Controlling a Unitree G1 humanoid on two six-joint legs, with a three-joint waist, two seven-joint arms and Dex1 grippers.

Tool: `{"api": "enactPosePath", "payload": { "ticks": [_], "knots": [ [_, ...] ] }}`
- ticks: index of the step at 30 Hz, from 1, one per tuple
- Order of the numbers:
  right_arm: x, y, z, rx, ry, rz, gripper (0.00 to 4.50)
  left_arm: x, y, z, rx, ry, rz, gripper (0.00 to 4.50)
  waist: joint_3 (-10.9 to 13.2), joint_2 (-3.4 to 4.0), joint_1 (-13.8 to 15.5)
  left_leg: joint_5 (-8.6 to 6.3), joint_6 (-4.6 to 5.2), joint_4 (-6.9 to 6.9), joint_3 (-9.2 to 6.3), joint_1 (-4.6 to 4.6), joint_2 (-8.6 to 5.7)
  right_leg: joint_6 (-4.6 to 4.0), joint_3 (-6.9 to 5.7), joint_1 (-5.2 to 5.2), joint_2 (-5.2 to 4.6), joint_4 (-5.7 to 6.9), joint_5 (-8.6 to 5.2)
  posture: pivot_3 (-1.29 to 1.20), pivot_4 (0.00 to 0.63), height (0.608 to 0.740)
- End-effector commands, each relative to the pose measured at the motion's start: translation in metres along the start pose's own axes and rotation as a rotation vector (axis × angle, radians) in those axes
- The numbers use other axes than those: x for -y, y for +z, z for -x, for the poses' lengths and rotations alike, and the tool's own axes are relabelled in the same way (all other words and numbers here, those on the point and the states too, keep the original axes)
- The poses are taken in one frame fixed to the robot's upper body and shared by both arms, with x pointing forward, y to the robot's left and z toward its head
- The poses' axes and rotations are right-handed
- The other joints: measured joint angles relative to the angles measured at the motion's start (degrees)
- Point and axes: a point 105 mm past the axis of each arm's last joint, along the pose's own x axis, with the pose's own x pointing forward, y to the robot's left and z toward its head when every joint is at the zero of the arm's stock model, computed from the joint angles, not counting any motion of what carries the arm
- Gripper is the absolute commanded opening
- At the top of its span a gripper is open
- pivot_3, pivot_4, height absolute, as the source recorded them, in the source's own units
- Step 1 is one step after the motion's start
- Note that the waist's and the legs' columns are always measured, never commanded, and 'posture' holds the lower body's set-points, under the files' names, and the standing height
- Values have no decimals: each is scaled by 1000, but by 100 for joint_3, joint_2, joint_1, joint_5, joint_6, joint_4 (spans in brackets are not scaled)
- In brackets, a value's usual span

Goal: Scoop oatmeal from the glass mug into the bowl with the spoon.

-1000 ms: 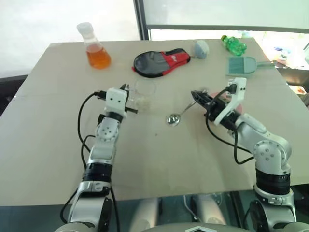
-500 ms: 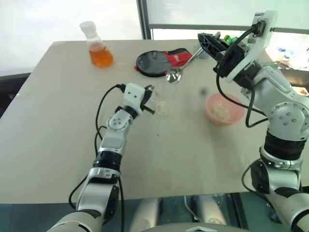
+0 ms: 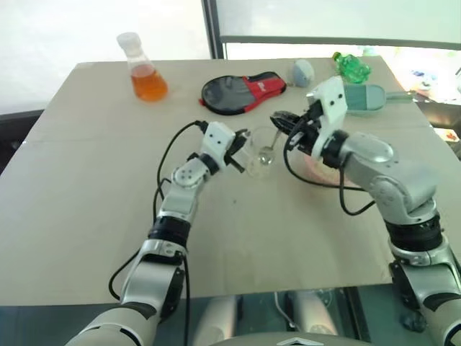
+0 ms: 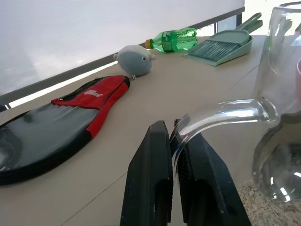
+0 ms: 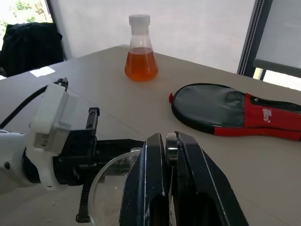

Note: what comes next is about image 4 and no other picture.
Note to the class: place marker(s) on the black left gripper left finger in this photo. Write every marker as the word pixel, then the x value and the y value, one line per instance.
pixel 148 179

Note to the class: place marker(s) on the clear glass mug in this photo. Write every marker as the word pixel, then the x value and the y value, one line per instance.
pixel 275 110

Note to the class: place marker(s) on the oatmeal flakes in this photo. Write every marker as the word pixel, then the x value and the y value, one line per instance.
pixel 265 207

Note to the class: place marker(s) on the grey plush toy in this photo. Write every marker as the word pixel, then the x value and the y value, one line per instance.
pixel 135 61

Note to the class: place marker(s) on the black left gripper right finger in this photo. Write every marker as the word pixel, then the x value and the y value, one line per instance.
pixel 207 183

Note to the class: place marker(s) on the red and grey racket case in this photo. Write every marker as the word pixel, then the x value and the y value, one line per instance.
pixel 54 131

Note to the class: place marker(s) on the teal dustpan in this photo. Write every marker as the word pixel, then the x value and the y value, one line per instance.
pixel 225 47

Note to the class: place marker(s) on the green plastic bottle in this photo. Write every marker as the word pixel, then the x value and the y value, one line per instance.
pixel 175 40

